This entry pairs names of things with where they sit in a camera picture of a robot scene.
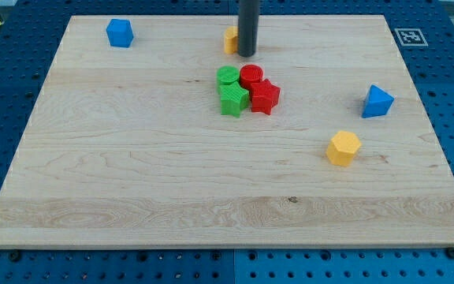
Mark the blue cube block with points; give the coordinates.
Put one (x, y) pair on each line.
(119, 32)

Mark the green star block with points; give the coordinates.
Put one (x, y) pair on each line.
(234, 99)

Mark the yellow hexagon block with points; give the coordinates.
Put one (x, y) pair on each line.
(342, 148)

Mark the red star block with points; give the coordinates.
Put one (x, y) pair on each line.
(264, 96)

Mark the green cylinder block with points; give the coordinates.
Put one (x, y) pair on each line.
(226, 75)

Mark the red cylinder block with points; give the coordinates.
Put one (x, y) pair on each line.
(250, 74)

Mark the yellow block behind rod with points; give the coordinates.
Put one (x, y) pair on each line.
(231, 40)

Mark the light wooden board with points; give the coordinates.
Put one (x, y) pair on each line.
(126, 148)

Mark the blue triangular block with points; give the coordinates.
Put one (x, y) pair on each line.
(377, 102)

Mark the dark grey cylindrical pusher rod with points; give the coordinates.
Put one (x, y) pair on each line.
(248, 20)

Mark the white fiducial marker tag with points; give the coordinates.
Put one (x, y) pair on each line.
(411, 37)

